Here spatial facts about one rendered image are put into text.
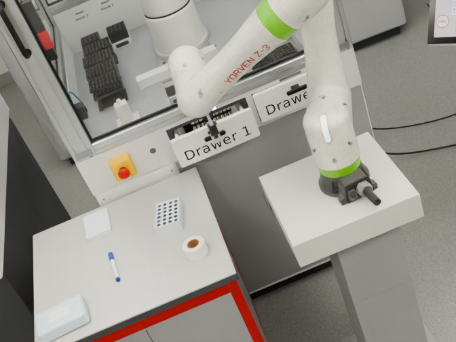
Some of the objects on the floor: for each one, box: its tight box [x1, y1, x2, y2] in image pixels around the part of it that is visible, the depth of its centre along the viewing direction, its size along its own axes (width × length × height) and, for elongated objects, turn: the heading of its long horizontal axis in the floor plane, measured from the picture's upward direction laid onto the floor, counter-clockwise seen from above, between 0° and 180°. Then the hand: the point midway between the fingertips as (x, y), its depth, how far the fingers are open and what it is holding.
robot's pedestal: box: [329, 227, 436, 342], centre depth 234 cm, size 30×30×76 cm
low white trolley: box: [33, 167, 268, 342], centre depth 249 cm, size 58×62×76 cm
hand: (215, 134), depth 233 cm, fingers closed, pressing on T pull
